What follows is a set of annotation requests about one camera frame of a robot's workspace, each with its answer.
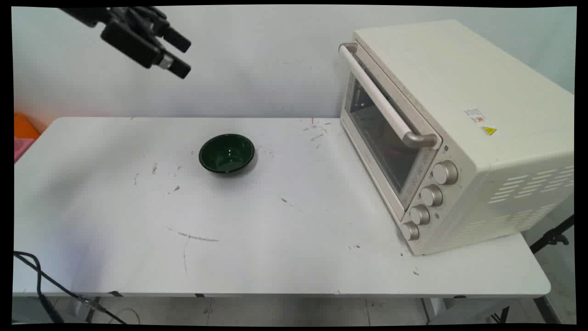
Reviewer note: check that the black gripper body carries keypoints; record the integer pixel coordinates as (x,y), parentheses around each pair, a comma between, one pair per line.
(85,14)

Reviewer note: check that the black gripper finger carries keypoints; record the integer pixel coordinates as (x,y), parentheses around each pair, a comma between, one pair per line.
(165,32)
(133,43)

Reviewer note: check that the orange box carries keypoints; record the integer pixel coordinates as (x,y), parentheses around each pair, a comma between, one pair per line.
(23,126)

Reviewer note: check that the dark green bowl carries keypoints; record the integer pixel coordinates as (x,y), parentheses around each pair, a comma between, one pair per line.
(226,154)

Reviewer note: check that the pink box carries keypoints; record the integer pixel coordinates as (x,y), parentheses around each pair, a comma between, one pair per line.
(20,147)

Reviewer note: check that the silver oven knob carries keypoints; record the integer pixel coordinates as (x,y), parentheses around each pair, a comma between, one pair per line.
(444,173)
(432,196)
(420,214)
(410,231)

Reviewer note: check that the white label sticker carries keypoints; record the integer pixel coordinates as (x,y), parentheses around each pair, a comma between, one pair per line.
(474,114)

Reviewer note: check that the yellow warning sticker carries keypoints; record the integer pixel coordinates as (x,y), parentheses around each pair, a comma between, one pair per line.
(489,130)

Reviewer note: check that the cream toaster oven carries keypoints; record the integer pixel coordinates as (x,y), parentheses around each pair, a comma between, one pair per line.
(496,124)

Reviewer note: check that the black tripod stand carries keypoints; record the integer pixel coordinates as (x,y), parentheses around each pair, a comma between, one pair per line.
(551,236)

